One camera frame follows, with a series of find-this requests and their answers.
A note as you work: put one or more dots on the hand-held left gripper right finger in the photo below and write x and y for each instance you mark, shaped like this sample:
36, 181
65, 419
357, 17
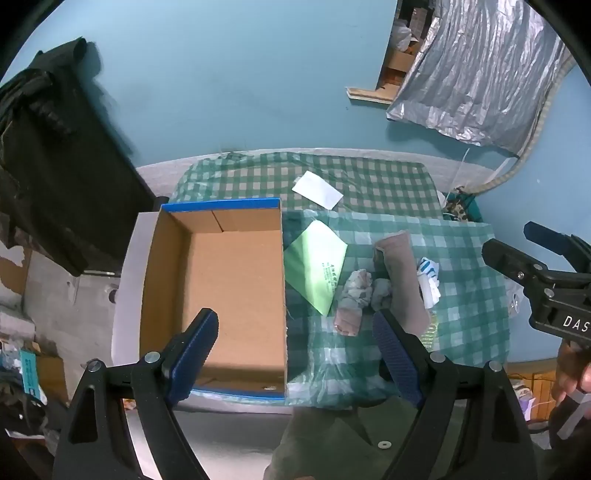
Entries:
397, 360

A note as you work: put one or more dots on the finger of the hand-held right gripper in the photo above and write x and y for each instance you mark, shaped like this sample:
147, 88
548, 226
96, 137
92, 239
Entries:
547, 236
512, 263

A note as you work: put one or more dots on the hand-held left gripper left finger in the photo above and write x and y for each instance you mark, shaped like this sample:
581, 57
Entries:
194, 355

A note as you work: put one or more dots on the blue-rimmed cardboard box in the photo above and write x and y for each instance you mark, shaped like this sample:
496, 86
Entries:
231, 295

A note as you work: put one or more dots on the long grey cloth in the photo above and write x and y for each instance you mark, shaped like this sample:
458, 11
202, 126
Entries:
402, 281

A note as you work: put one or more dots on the person's right hand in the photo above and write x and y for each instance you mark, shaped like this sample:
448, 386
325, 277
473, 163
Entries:
570, 374

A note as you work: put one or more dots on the large-check green plastic tablecloth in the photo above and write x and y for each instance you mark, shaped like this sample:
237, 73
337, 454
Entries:
466, 286

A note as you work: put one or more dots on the grey sock ball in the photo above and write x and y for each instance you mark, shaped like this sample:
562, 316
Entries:
381, 295

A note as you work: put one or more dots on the patterned sock ball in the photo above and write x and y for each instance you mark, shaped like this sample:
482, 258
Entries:
353, 300

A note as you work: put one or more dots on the leopard-patterned bag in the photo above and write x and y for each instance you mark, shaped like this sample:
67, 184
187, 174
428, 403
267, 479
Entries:
459, 210

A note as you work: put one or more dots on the wooden crate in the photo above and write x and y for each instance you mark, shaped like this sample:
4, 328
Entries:
535, 378

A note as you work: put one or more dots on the white and blue sock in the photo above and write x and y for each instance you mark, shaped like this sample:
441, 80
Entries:
428, 281

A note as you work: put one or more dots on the purple and white packet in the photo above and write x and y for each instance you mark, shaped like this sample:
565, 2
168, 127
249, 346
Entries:
526, 402

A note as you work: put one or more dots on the light green packet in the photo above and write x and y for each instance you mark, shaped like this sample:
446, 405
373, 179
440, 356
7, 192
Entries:
314, 263

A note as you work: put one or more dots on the small-check green cloth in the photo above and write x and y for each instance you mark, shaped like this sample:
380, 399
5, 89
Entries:
388, 184

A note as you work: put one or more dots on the teal packet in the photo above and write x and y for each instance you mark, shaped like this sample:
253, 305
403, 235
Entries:
30, 374

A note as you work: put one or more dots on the silver foil sheet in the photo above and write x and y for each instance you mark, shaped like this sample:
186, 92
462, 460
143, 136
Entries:
480, 69

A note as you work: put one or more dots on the white paper sheet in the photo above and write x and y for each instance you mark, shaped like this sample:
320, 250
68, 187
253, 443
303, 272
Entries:
318, 189

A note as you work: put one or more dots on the dark cloth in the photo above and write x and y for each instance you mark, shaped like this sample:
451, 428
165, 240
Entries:
41, 83

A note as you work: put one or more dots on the wooden frame piece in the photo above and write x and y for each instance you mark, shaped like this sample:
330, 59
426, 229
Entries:
369, 96

